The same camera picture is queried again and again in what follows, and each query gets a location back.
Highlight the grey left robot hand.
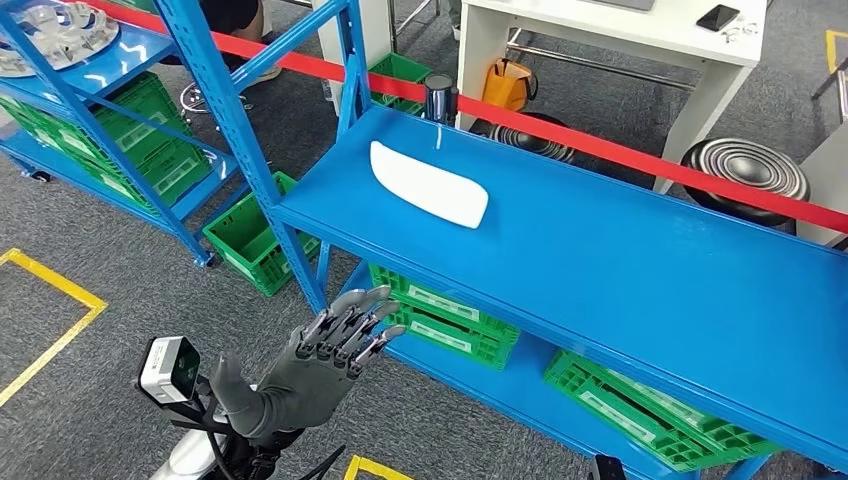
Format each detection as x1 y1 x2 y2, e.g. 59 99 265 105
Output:
210 284 407 440

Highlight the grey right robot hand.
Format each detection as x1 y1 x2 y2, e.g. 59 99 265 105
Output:
588 454 627 480

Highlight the white curved plastic part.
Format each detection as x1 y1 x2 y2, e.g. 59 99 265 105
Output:
368 140 490 231

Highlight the blue metal shelf rack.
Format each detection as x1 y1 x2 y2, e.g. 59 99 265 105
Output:
0 0 250 268
153 0 848 480

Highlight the yellow floor tape square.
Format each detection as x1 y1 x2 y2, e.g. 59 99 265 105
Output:
343 455 415 480
0 248 109 409

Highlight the empty green plastic crate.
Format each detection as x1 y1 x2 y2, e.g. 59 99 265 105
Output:
201 170 323 298

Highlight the chrome chair base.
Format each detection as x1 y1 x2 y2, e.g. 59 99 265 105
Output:
178 82 254 134

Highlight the red barrier belt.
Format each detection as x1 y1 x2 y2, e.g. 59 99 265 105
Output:
79 0 848 236

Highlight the black striped round stool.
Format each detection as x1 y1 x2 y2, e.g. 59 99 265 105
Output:
468 111 576 166
680 137 811 233

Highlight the orange bag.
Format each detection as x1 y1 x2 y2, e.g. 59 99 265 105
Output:
481 58 539 113

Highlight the person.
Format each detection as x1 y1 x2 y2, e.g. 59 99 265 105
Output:
158 0 283 84

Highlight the silver wheel cover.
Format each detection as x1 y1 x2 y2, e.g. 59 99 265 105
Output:
0 0 121 77

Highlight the black smartphone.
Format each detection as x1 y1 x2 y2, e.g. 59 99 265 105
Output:
695 3 741 33

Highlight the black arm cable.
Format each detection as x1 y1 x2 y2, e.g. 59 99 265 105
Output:
198 397 347 480

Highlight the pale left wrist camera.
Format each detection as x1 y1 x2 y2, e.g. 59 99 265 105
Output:
137 335 201 405

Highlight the chrome barrier post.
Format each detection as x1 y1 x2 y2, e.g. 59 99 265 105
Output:
423 72 460 127

